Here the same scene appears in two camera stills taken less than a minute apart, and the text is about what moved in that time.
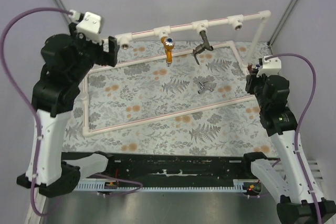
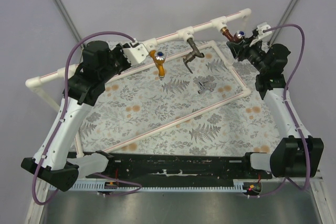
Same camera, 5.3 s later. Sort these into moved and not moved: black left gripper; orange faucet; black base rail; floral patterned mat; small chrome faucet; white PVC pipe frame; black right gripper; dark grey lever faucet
Moved: dark grey lever faucet; white PVC pipe frame; black left gripper; black right gripper; orange faucet
Not moved: floral patterned mat; black base rail; small chrome faucet
